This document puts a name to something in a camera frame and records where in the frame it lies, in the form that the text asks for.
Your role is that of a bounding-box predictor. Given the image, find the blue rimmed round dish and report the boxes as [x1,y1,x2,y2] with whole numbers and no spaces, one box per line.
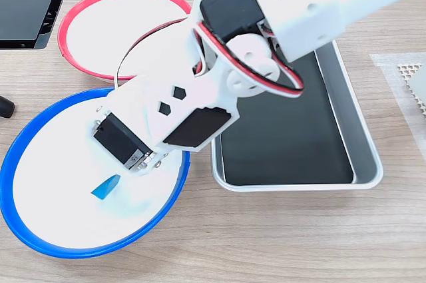
[0,87,192,260]

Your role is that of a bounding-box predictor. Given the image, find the blue cube block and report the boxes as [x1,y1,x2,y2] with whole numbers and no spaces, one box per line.
[90,174,121,201]

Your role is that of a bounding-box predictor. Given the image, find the black cylindrical object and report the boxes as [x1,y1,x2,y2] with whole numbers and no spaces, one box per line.
[0,94,16,119]

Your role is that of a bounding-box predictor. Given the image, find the white mesh mat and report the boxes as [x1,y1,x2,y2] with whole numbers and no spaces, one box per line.
[396,61,426,121]

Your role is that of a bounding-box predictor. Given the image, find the red rimmed round dish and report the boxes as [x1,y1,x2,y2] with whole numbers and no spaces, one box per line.
[57,0,194,82]

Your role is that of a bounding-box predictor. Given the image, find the black flat panel stand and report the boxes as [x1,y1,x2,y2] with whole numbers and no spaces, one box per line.
[0,0,77,51]

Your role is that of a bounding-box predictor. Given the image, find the black tray liner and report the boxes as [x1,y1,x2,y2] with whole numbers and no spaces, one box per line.
[220,50,354,186]

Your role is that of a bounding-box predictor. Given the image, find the silver metal tray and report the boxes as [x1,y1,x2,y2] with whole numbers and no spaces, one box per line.
[210,39,384,192]

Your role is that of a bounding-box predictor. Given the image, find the red black white servo cable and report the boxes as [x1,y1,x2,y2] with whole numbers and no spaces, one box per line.
[192,20,306,99]
[113,17,191,90]

